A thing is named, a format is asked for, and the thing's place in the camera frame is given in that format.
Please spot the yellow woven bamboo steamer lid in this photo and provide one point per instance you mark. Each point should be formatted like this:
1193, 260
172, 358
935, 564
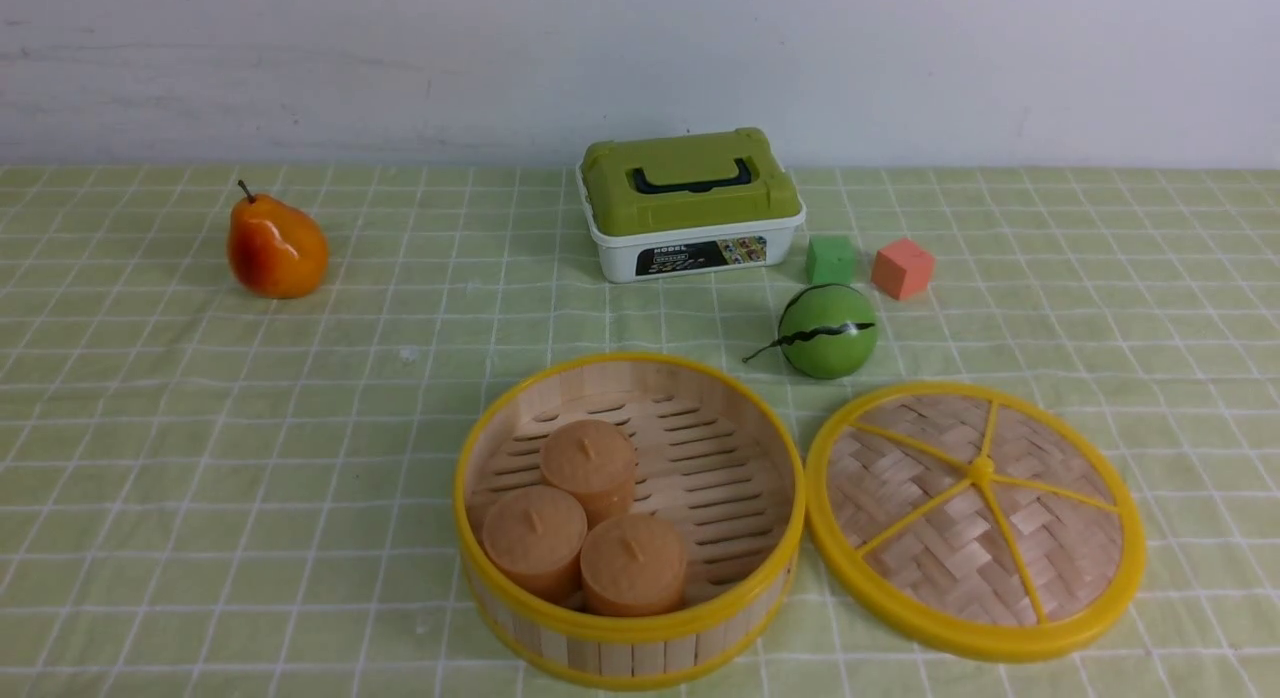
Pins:
974, 522

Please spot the bamboo steamer basket yellow rim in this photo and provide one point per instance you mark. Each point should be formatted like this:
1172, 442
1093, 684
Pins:
711, 457

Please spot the orange cylindrical bun back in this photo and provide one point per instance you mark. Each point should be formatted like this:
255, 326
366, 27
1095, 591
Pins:
594, 461

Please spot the orange cylindrical bun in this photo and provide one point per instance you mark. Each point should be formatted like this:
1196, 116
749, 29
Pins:
534, 536
594, 461
634, 565

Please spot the green lidded white storage box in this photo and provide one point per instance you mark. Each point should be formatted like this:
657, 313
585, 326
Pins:
688, 204

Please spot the green toy watermelon ball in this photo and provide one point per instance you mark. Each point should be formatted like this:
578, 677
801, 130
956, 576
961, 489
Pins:
826, 331

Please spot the green foam cube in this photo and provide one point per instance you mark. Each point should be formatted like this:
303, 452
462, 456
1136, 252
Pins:
830, 260

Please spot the orange cylindrical bun right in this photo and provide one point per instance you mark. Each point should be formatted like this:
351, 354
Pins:
634, 565

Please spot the orange cylindrical bun left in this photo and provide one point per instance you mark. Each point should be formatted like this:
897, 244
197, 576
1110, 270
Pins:
534, 536

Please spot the salmon pink foam cube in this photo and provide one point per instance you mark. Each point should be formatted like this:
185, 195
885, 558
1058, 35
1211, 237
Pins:
902, 269

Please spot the orange yellow toy pear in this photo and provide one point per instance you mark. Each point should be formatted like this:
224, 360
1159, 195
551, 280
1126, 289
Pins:
274, 249

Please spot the green checkered tablecloth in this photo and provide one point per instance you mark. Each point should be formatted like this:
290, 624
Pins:
208, 493

